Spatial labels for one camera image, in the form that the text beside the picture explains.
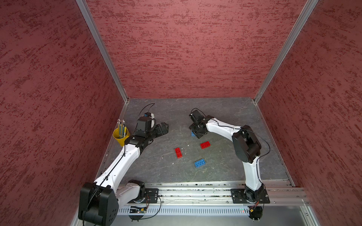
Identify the red lego brick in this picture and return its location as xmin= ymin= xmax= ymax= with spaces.
xmin=200 ymin=141 xmax=211 ymax=149
xmin=175 ymin=148 xmax=183 ymax=159

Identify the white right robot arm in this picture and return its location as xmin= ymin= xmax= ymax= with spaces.
xmin=189 ymin=108 xmax=270 ymax=205

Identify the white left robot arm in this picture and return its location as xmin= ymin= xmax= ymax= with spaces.
xmin=78 ymin=113 xmax=169 ymax=226

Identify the yellow metal pencil cup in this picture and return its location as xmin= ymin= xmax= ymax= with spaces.
xmin=112 ymin=127 xmax=131 ymax=147

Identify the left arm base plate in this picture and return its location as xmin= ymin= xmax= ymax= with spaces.
xmin=128 ymin=188 xmax=159 ymax=204

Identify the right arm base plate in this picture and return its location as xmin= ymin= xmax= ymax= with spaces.
xmin=231 ymin=187 xmax=270 ymax=204

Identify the perforated cable tray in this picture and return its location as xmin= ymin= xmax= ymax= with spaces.
xmin=117 ymin=206 xmax=249 ymax=217

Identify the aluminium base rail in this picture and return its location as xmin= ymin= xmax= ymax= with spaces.
xmin=145 ymin=179 xmax=311 ymax=206

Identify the aluminium corner post left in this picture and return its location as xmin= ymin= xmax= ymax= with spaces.
xmin=76 ymin=0 xmax=129 ymax=105

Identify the aluminium corner post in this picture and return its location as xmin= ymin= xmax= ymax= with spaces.
xmin=76 ymin=0 xmax=129 ymax=105
xmin=254 ymin=0 xmax=319 ymax=105

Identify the aluminium corner post right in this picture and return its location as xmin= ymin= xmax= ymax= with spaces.
xmin=254 ymin=0 xmax=319 ymax=105

